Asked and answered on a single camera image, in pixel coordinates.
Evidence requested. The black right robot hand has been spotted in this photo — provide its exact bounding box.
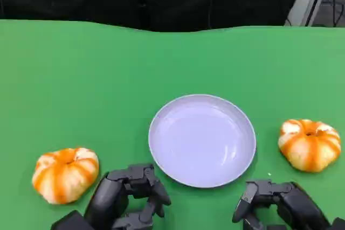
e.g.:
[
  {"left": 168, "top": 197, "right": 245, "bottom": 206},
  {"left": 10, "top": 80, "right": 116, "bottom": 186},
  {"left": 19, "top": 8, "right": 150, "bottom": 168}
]
[{"left": 232, "top": 179, "right": 332, "bottom": 230}]

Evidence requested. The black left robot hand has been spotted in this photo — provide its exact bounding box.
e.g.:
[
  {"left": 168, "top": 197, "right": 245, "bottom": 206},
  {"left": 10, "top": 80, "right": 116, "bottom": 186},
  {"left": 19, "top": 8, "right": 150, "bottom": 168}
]
[{"left": 83, "top": 163, "right": 172, "bottom": 230}]

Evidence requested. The orange white toy bread roll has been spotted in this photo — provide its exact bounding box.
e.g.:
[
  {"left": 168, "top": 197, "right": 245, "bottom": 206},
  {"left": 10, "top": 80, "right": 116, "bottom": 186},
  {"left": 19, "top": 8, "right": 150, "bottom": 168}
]
[
  {"left": 31, "top": 148, "right": 100, "bottom": 205},
  {"left": 278, "top": 119, "right": 342, "bottom": 173}
]

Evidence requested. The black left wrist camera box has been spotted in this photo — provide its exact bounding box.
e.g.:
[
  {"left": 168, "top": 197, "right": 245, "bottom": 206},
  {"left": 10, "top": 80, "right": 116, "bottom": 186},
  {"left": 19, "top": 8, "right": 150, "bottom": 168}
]
[{"left": 50, "top": 210, "right": 91, "bottom": 230}]

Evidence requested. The lilac plate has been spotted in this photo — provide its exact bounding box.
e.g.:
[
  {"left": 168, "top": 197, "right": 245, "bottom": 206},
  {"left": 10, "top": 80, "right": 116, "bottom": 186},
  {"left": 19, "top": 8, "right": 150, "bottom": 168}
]
[{"left": 148, "top": 94, "right": 257, "bottom": 189}]

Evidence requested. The green table cloth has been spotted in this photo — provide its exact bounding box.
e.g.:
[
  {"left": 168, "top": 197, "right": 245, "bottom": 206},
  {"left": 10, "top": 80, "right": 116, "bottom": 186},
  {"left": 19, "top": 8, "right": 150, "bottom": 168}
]
[{"left": 0, "top": 19, "right": 345, "bottom": 230}]

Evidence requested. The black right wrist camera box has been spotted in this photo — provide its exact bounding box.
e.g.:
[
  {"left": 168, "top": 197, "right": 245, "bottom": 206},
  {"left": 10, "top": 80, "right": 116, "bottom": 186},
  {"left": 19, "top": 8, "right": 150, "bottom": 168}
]
[{"left": 330, "top": 217, "right": 345, "bottom": 230}]

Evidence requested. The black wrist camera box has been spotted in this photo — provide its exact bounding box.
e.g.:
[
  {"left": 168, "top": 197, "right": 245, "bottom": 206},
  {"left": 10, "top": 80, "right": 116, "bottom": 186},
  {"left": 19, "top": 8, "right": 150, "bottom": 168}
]
[
  {"left": 330, "top": 217, "right": 345, "bottom": 230},
  {"left": 50, "top": 210, "right": 91, "bottom": 230}
]

